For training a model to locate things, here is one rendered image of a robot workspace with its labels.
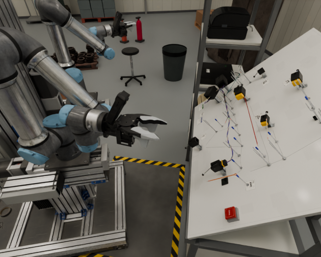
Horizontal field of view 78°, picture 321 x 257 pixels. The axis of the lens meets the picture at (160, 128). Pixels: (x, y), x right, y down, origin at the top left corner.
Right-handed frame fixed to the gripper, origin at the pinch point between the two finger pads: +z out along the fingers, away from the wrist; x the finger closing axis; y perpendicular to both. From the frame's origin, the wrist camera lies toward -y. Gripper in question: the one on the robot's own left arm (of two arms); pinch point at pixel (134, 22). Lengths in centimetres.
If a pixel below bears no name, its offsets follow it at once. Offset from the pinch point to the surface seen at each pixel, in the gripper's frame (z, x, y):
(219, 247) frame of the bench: -31, 144, 62
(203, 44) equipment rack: 41, 37, 9
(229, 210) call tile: -27, 135, 33
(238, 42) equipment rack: 62, 52, 6
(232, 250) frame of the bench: -26, 149, 61
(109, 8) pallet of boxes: 237, -608, 188
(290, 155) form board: 4, 135, 12
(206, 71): 59, 32, 42
